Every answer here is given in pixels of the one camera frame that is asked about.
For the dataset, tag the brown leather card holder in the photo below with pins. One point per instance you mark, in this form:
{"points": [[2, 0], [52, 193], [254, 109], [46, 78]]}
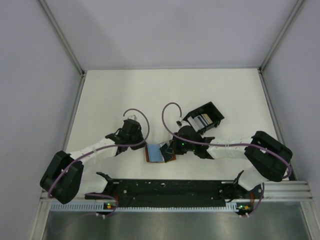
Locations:
{"points": [[160, 153]]}

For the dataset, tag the right aluminium frame post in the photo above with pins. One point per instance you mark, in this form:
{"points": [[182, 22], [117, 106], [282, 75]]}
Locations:
{"points": [[294, 13]]}

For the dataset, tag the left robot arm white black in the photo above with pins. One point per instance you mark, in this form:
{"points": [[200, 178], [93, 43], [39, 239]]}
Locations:
{"points": [[73, 174]]}

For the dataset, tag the left aluminium frame post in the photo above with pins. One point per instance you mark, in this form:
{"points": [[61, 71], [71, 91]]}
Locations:
{"points": [[60, 36]]}

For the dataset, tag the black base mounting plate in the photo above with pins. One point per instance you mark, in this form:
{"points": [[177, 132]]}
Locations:
{"points": [[164, 193]]}

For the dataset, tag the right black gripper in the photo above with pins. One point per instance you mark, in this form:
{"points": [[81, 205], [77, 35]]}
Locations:
{"points": [[177, 150]]}

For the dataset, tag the aluminium front rail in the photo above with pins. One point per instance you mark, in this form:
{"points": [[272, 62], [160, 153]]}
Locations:
{"points": [[283, 190]]}

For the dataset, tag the aluminium frame post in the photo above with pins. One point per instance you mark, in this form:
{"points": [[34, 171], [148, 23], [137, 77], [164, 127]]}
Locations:
{"points": [[294, 13], [60, 36]]}

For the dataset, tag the credit cards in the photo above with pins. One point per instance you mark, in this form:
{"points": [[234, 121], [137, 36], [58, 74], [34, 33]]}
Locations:
{"points": [[200, 121]]}

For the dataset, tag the grey slotted cable duct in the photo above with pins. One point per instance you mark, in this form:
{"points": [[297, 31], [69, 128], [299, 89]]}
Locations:
{"points": [[104, 207]]}

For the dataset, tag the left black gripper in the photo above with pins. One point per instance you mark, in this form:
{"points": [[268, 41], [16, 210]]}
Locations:
{"points": [[139, 132]]}

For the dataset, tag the black card rack box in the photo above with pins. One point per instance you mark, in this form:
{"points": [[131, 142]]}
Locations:
{"points": [[212, 111]]}

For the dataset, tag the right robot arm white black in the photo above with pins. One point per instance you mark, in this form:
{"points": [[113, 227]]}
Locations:
{"points": [[270, 159]]}

